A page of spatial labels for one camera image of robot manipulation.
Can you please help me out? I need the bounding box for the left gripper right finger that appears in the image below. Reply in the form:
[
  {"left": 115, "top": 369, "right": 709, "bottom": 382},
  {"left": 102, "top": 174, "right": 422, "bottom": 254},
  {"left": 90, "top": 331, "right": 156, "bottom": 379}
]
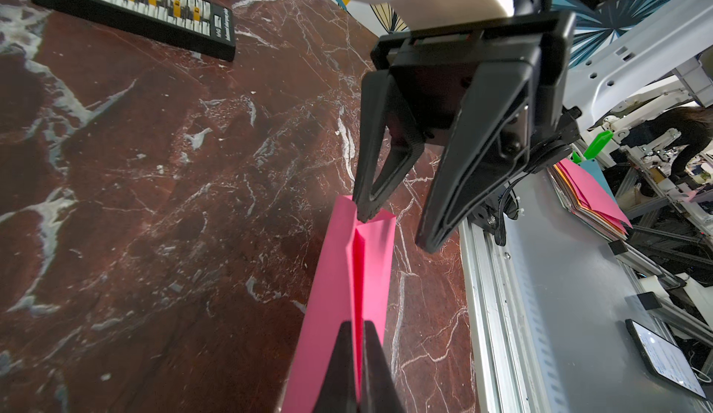
[{"left": 359, "top": 321, "right": 405, "bottom": 413}]

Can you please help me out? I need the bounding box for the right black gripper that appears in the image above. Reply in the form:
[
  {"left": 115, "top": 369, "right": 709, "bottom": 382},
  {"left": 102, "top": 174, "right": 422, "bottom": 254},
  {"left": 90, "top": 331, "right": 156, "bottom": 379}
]
[{"left": 353, "top": 11, "right": 579, "bottom": 253}]

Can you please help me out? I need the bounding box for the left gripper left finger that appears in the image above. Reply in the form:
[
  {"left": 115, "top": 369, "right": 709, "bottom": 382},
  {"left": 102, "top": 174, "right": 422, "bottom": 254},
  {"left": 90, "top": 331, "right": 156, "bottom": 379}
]
[{"left": 313, "top": 321, "right": 358, "bottom": 413}]

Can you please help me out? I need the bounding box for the pink square paper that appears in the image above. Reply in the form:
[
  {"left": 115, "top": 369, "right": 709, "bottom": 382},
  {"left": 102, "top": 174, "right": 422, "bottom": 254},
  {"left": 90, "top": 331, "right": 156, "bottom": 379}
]
[{"left": 282, "top": 196, "right": 395, "bottom": 412}]

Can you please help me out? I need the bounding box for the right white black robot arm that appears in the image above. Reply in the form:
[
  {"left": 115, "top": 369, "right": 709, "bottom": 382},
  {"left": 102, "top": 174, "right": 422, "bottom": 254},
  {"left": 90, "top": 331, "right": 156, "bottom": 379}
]
[{"left": 353, "top": 0, "right": 712, "bottom": 253}]

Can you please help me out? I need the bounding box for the stack of coloured papers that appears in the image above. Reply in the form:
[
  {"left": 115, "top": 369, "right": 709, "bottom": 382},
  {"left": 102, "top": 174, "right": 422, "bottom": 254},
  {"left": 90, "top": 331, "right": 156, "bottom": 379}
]
[{"left": 547, "top": 159, "right": 631, "bottom": 241}]

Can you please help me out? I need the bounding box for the black smartphone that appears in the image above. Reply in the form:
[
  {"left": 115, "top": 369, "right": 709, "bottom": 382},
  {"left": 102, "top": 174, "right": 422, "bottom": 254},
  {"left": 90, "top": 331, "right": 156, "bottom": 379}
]
[{"left": 625, "top": 319, "right": 707, "bottom": 400}]

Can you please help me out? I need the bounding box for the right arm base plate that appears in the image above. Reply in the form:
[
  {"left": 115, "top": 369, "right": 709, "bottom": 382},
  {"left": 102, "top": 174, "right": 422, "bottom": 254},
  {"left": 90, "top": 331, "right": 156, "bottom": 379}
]
[{"left": 467, "top": 175, "right": 525, "bottom": 247}]

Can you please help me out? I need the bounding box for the aluminium front rail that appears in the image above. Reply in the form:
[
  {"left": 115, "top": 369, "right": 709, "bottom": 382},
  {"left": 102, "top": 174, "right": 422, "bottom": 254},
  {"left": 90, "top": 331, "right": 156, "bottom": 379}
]
[{"left": 460, "top": 173, "right": 712, "bottom": 412}]

